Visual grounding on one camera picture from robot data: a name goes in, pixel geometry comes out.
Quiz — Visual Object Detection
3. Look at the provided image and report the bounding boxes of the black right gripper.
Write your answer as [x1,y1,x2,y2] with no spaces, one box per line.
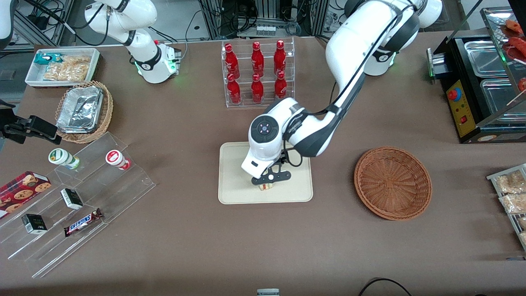
[0,105,63,145]

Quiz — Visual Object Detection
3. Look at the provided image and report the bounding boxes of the beige rectangular plastic tray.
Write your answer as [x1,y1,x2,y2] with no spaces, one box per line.
[218,140,314,205]

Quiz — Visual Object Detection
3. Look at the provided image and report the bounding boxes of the light wicker basket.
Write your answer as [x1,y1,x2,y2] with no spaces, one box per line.
[54,80,114,144]

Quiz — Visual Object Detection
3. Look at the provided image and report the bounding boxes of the brown round wicker basket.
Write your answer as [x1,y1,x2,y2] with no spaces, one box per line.
[354,146,433,222]

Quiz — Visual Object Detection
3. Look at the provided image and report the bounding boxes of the green lid yogurt cup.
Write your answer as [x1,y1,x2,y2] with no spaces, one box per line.
[48,148,81,170]

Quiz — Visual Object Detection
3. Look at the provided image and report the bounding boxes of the stacked aluminium foil trays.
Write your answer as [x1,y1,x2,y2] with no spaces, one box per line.
[56,85,104,134]

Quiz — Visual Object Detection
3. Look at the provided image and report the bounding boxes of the white rectangular snack bin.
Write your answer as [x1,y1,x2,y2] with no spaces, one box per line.
[25,48,101,89]

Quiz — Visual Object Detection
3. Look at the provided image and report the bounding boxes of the clear bag of crackers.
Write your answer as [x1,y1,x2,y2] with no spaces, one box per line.
[43,55,92,82]

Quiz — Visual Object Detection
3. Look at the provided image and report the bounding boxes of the red cookie box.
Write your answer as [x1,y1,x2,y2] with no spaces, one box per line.
[0,171,52,220]

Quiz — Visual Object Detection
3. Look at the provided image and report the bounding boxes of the green snack packet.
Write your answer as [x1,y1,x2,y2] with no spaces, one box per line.
[34,53,63,66]

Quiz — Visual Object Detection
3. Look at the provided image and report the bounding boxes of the small black carton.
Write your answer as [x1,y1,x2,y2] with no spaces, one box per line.
[21,213,48,235]
[60,188,84,210]

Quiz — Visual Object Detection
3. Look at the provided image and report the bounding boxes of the red lid yogurt cup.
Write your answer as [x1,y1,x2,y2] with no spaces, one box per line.
[105,149,132,171]

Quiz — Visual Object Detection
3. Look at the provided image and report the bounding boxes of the clear acrylic bottle rack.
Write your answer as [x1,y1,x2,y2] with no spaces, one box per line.
[221,37,296,109]

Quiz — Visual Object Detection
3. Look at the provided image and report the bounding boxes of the clear acrylic stepped stand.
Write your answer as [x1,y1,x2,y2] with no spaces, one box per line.
[0,131,157,280]

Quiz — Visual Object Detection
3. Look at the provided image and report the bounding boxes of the red cola bottle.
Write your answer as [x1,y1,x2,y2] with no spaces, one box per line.
[251,73,265,104]
[224,43,240,79]
[226,74,242,105]
[251,41,265,77]
[274,39,287,75]
[274,71,288,100]

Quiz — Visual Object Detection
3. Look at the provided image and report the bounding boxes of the snickers chocolate bar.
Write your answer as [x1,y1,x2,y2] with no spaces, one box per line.
[63,208,104,238]

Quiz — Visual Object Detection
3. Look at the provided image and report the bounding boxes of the black food warmer machine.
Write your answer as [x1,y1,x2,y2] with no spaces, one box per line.
[426,6,526,144]

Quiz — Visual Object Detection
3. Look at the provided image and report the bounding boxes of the stainless steel warmer pan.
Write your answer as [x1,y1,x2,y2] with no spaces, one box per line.
[480,78,526,125]
[464,39,509,78]

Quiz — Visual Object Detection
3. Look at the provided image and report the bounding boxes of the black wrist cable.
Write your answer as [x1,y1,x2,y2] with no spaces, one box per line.
[282,139,304,167]

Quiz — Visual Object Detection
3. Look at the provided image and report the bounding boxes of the black cable loop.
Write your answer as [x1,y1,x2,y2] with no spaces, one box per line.
[357,278,413,296]

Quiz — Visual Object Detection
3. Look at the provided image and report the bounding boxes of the metal wire snack tray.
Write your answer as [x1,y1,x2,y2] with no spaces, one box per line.
[486,163,526,252]

